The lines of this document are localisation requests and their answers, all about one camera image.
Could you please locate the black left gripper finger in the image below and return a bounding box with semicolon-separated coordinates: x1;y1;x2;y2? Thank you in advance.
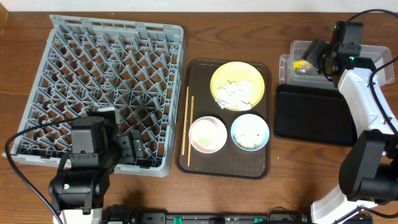
130;130;144;159
118;136;134;164

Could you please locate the pink bowl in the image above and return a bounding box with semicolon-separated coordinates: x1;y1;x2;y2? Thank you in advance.
191;116;228;154

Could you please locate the white tissue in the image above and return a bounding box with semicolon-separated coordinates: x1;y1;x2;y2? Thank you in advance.
215;79;252;111

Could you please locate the light blue bowl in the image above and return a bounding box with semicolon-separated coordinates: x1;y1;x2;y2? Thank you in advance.
230;114;270;152

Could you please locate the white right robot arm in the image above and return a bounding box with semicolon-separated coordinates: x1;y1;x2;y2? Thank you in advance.
302;21;397;223

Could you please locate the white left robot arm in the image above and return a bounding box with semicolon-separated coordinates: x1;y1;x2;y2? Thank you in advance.
49;107;143;223

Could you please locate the black waste tray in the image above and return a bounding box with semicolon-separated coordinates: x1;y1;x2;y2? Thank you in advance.
274;84;357;146

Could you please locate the grey dishwasher rack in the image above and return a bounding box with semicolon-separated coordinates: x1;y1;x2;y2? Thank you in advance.
11;15;186;177

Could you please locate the clear plastic bin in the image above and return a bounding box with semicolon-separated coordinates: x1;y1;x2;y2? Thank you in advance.
279;39;392;98

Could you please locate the wooden chopstick right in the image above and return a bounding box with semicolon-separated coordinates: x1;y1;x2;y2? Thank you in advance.
187;96;195;167

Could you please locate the wooden chopstick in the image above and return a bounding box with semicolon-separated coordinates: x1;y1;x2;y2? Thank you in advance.
187;96;195;167
181;86;189;156

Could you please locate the wooden chopstick left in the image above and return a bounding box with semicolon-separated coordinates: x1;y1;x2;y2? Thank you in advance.
181;86;189;156

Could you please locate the yellow plate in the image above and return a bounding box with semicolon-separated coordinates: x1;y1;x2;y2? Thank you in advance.
210;62;265;111

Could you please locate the brown serving tray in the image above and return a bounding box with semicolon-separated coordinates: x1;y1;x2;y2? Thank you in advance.
176;59;271;180

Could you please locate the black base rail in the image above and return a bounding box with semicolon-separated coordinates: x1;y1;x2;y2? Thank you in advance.
100;205;311;224

